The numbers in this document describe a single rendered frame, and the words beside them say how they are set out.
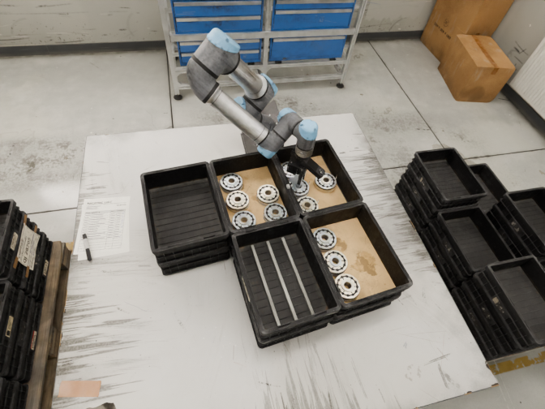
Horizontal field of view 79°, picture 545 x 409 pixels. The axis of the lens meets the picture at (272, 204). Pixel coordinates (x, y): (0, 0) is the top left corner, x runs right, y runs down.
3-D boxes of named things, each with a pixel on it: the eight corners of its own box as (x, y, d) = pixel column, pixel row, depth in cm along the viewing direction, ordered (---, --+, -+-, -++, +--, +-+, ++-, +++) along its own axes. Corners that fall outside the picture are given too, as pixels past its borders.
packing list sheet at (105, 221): (79, 200, 160) (79, 199, 160) (130, 194, 164) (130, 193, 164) (72, 261, 142) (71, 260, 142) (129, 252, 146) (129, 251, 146)
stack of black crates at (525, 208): (463, 230, 236) (504, 192, 200) (498, 224, 242) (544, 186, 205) (496, 283, 214) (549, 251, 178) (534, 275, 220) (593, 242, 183)
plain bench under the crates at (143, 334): (122, 207, 241) (86, 135, 185) (328, 181, 272) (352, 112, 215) (112, 488, 153) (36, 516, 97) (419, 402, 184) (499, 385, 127)
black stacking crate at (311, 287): (231, 248, 139) (231, 234, 130) (297, 231, 147) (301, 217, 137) (259, 343, 118) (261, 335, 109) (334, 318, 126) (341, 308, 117)
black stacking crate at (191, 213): (146, 190, 153) (139, 174, 144) (209, 178, 160) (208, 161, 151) (157, 266, 132) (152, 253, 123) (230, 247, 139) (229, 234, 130)
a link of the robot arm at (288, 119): (268, 123, 139) (284, 139, 134) (285, 102, 136) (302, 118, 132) (276, 130, 146) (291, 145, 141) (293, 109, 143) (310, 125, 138)
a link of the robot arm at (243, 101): (239, 124, 175) (221, 110, 165) (256, 104, 172) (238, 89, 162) (249, 135, 167) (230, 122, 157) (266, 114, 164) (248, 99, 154)
